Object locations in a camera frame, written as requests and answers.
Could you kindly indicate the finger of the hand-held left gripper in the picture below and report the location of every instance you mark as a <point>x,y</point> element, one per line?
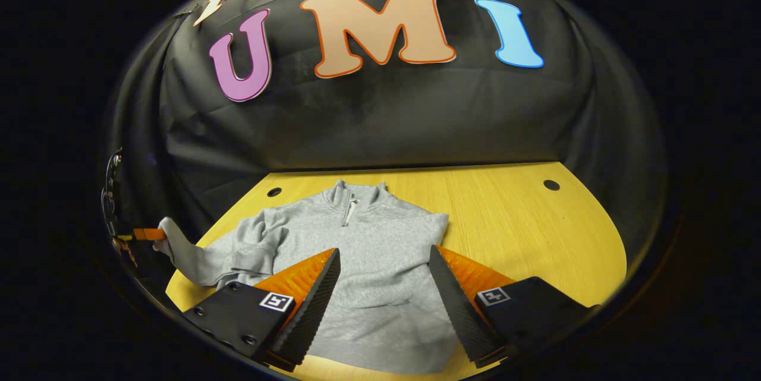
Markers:
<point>148,234</point>

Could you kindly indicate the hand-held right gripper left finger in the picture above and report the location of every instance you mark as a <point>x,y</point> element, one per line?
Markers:
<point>315,309</point>

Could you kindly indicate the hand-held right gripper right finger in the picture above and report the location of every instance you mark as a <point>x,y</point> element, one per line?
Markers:
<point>458,309</point>

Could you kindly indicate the grey zip-neck sweatshirt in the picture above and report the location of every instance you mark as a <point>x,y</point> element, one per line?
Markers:
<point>380,238</point>

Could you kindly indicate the black backdrop cloth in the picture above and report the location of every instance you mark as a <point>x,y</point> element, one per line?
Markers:
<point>386,119</point>

